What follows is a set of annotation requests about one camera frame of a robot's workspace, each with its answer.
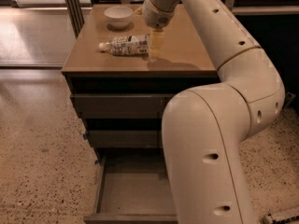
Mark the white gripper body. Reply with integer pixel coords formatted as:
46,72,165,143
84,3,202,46
142,0,174,29

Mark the clear plastic water bottle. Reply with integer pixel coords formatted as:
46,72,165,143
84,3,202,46
98,35,149,56

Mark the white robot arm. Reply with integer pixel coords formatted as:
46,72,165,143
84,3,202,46
142,0,285,224

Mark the brown drawer cabinet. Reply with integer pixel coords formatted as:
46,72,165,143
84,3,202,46
61,3,219,166

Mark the top grey drawer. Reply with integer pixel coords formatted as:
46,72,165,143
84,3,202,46
70,94,172,119

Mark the grey drawer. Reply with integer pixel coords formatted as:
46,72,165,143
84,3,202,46
87,131,162,148
70,94,172,119

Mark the middle grey drawer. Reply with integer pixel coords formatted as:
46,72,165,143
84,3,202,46
87,131,162,148

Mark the open bottom drawer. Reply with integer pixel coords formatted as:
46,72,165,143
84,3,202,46
83,148,178,224

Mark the white ceramic bowl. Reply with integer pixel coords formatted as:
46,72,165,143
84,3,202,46
104,6,133,30

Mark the white power strip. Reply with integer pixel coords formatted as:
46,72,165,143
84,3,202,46
263,206,299,224

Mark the small black wall device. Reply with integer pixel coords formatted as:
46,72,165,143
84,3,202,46
283,92,296,109

